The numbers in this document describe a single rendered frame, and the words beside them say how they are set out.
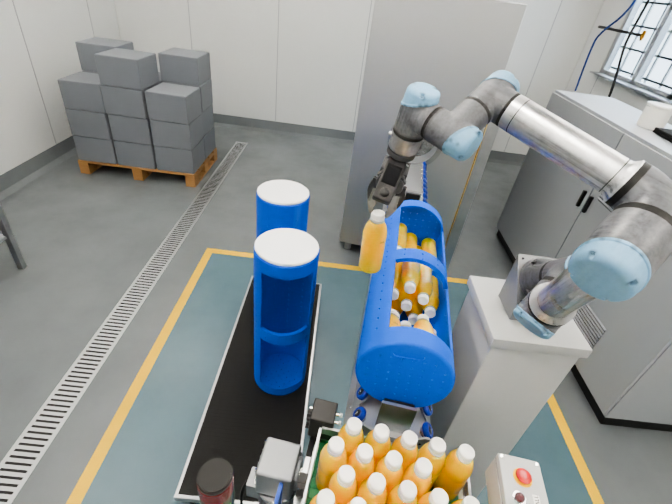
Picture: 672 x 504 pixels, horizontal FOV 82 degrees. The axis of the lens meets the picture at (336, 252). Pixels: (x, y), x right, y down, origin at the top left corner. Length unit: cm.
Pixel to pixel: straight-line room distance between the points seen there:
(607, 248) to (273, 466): 99
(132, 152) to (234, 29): 233
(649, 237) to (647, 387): 203
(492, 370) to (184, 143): 360
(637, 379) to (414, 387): 172
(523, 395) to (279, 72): 517
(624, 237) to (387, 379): 71
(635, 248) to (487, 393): 90
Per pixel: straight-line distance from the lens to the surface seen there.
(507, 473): 114
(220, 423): 217
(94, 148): 476
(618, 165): 91
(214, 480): 83
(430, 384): 121
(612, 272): 81
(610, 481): 281
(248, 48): 599
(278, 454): 129
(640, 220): 85
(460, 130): 87
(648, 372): 271
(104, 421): 250
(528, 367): 150
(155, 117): 432
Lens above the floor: 201
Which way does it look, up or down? 35 degrees down
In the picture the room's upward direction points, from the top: 8 degrees clockwise
